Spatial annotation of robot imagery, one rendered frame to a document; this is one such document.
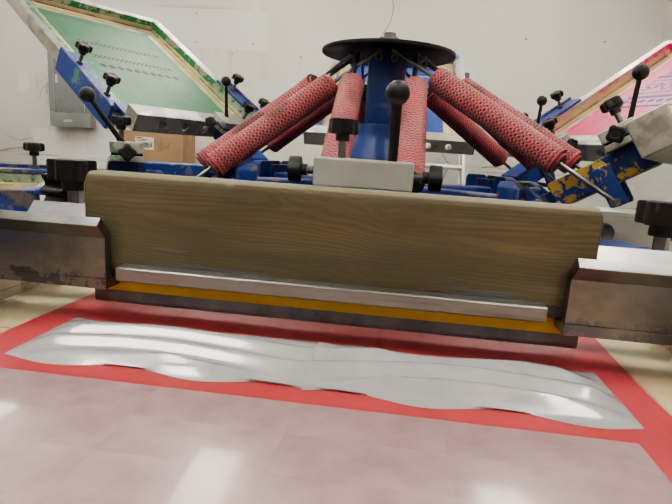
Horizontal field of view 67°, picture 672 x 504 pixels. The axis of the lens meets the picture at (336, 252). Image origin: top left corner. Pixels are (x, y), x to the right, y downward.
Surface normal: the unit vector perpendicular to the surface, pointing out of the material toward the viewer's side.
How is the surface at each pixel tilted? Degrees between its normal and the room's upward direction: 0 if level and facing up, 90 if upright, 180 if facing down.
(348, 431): 0
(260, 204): 90
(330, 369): 34
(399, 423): 0
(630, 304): 90
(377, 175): 90
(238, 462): 0
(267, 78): 90
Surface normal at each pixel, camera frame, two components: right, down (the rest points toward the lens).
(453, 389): 0.00, -0.65
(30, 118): -0.12, 0.18
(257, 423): 0.07, -0.98
